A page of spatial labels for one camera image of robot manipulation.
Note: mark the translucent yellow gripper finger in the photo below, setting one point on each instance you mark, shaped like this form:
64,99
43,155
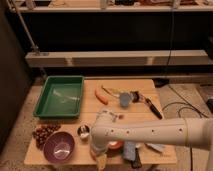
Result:
101,161

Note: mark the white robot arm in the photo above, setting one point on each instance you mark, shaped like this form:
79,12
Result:
189,132

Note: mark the orange bowl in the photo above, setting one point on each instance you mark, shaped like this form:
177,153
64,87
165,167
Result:
114,145

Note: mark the purple bowl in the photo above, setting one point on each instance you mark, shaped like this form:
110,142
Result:
59,147

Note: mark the blue sponge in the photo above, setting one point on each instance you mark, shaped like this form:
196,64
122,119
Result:
129,151

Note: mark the small metal cup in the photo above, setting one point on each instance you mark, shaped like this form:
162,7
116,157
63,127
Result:
83,132

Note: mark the light blue cloth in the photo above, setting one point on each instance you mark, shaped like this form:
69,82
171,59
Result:
157,147

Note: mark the orange carrot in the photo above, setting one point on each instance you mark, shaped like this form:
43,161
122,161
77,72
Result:
101,98

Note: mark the blue round scrubber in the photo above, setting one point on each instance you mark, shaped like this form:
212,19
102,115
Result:
124,99

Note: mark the bunch of dark grapes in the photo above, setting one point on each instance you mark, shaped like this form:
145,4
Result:
42,133

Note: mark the yellow peeler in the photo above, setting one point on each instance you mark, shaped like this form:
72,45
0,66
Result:
113,92

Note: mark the wooden table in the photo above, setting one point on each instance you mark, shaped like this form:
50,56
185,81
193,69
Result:
135,113

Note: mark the green plastic tray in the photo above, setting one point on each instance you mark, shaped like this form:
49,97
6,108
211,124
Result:
61,97

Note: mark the lower wooden shelf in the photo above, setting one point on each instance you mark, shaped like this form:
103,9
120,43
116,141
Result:
118,58

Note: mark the black handled brush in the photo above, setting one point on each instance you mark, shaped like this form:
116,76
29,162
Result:
138,97

